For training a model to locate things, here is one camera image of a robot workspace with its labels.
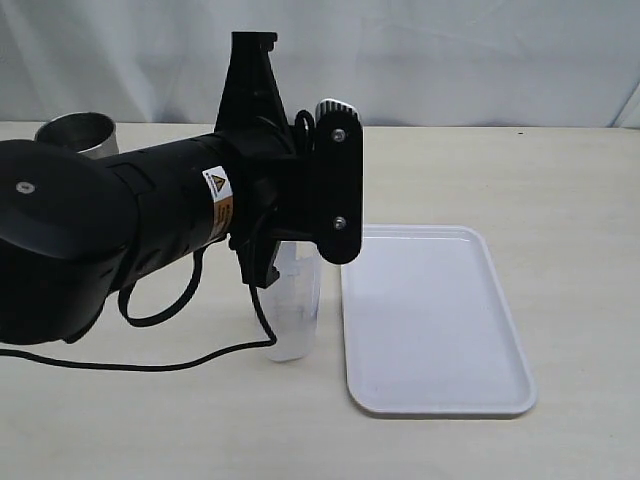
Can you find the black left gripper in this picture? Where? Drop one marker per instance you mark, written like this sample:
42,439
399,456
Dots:
269,159

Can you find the clear plastic measuring container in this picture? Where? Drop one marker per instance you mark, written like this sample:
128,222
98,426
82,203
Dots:
291,304

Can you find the stainless steel cup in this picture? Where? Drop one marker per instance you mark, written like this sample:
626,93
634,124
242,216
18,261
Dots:
91,134

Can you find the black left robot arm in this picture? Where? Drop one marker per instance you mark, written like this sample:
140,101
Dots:
75,230

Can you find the white backdrop curtain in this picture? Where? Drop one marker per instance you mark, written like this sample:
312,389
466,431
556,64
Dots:
400,63

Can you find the white rectangular plastic tray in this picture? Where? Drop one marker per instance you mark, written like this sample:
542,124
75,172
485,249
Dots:
427,329

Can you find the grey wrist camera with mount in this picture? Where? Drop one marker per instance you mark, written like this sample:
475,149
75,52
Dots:
332,217

